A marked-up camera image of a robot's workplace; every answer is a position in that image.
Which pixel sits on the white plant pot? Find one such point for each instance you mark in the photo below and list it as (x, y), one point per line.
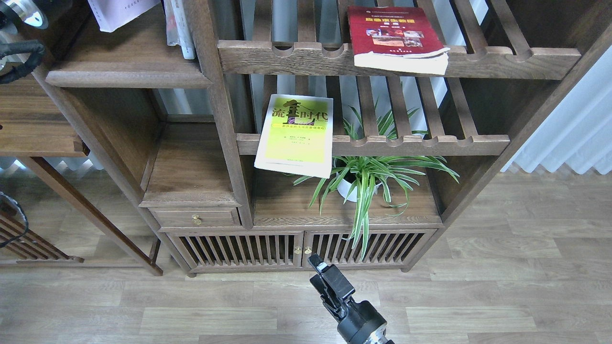
(352, 179)

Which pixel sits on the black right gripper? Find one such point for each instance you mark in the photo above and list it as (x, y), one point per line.
(359, 323)

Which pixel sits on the green spider plant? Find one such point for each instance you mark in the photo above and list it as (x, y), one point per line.
(370, 171)

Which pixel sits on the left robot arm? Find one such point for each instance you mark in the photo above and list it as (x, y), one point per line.
(20, 57)

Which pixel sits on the wooden side furniture left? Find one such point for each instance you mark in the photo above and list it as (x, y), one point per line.
(38, 157)

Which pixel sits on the yellow green book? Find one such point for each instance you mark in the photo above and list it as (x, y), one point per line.
(297, 136)

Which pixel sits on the brass drawer knob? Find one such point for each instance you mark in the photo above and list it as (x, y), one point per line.
(196, 220)

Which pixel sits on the red paperback book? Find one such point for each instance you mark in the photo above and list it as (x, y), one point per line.
(397, 39)

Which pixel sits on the dark wooden bookshelf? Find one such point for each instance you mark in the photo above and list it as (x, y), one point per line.
(179, 136)

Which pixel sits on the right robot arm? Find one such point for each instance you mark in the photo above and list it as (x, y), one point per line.
(358, 323)

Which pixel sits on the white lavender book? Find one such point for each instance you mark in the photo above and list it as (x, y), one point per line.
(112, 14)

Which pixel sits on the upright white book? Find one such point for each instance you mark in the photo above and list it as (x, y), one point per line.
(177, 29)

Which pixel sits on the white pleated curtain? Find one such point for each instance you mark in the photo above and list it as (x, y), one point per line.
(578, 132)

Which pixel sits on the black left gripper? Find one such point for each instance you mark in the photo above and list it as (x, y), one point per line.
(53, 7)

